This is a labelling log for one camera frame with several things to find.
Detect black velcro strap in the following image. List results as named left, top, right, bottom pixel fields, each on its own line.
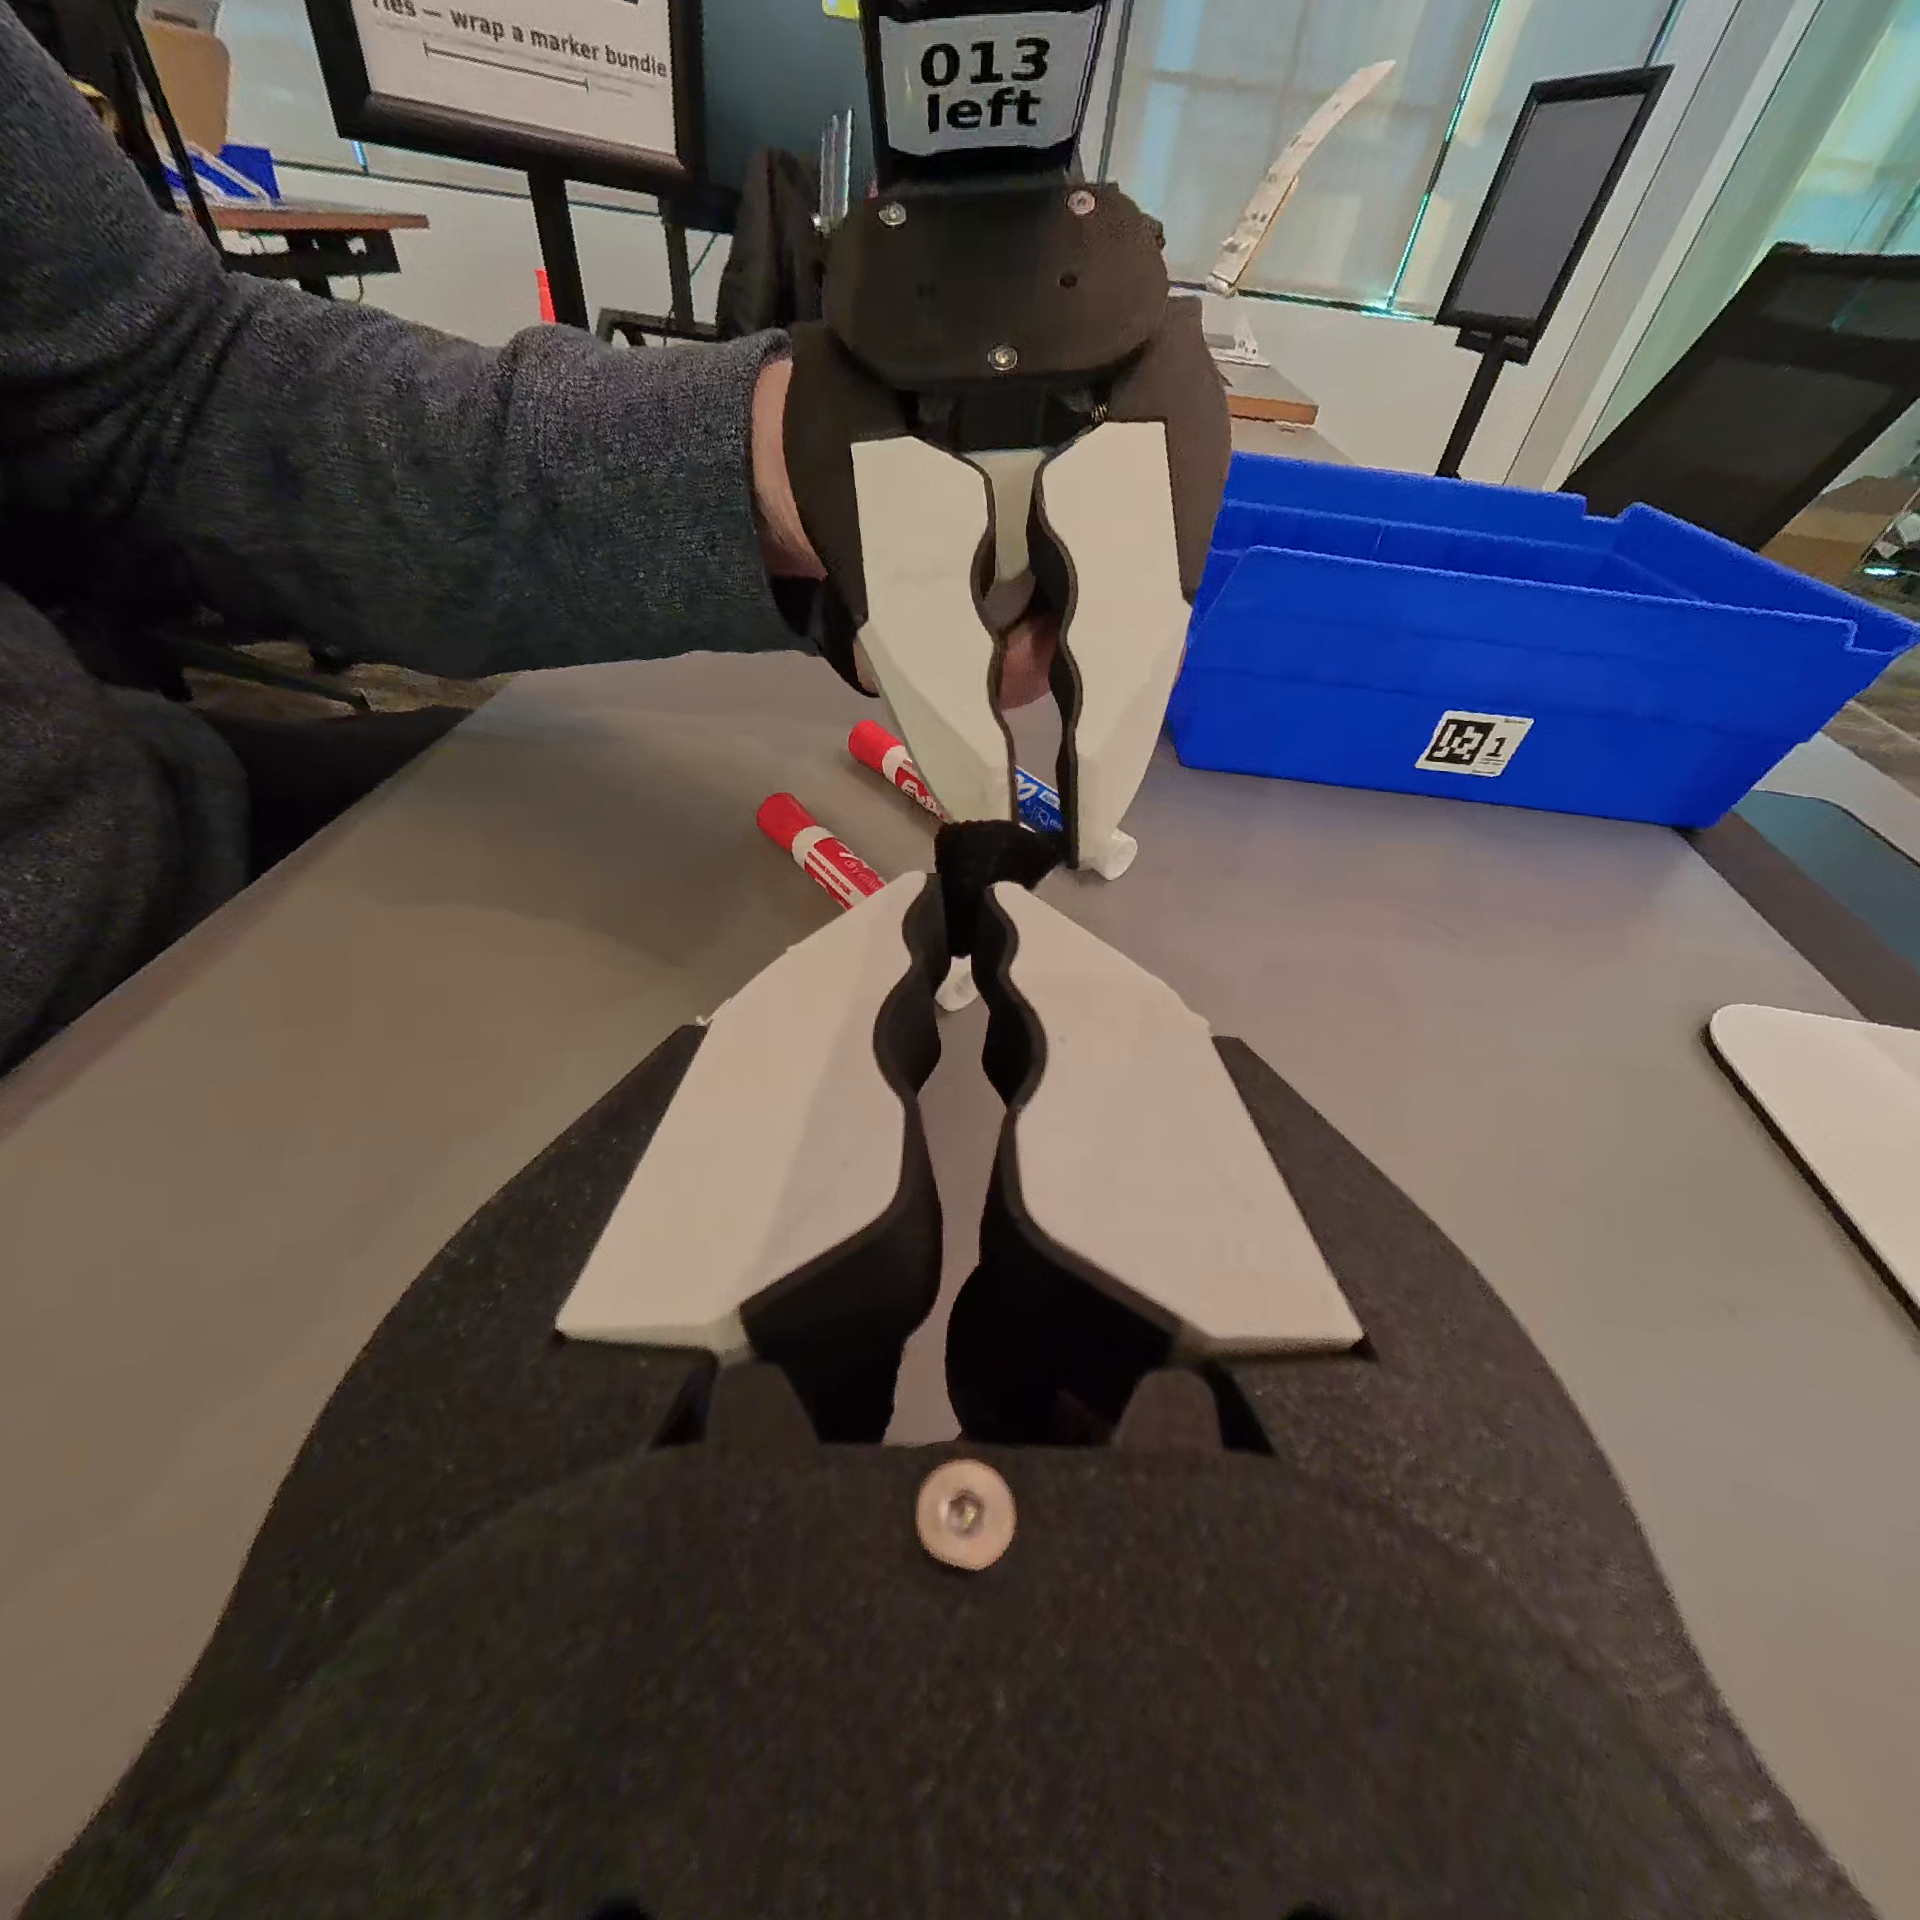
left=932, top=818, right=1066, bottom=964

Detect black mesh chair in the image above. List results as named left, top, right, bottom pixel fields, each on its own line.
left=1561, top=240, right=1920, bottom=556

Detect framed sign on stand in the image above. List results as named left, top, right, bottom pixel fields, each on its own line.
left=304, top=0, right=709, bottom=344

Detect black tablet on stand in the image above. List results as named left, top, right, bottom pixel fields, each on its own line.
left=1432, top=66, right=1675, bottom=483

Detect person's left forearm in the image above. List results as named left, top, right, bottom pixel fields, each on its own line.
left=196, top=323, right=795, bottom=684

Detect white slanted strip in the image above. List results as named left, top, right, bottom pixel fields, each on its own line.
left=1206, top=60, right=1401, bottom=295

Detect black jacket on chair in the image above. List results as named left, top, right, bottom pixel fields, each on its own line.
left=712, top=141, right=844, bottom=344

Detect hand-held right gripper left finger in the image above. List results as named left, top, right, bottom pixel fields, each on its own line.
left=552, top=869, right=947, bottom=1365

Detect blue dry-erase marker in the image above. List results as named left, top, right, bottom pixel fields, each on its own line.
left=1010, top=764, right=1139, bottom=885

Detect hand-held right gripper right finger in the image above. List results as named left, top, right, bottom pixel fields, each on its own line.
left=973, top=885, right=1368, bottom=1367

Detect person's left hand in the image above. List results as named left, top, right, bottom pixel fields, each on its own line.
left=750, top=355, right=1056, bottom=708

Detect red dry-erase marker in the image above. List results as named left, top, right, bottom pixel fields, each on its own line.
left=752, top=793, right=982, bottom=1017
left=846, top=720, right=957, bottom=826

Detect wood-edged table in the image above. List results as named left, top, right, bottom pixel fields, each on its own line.
left=178, top=196, right=431, bottom=303

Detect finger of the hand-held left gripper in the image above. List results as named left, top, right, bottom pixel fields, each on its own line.
left=1036, top=420, right=1195, bottom=875
left=846, top=435, right=1016, bottom=829

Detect white board with dark edge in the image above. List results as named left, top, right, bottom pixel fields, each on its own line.
left=1710, top=1005, right=1920, bottom=1329

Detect blue plastic bin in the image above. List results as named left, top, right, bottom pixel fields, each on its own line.
left=1162, top=450, right=1920, bottom=829

